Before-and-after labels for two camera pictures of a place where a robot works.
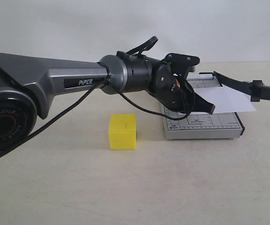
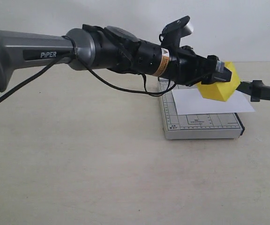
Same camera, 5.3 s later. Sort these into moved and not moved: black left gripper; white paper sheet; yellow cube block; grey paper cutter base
Moved: black left gripper; yellow cube block
Not moved: grey paper cutter base; white paper sheet
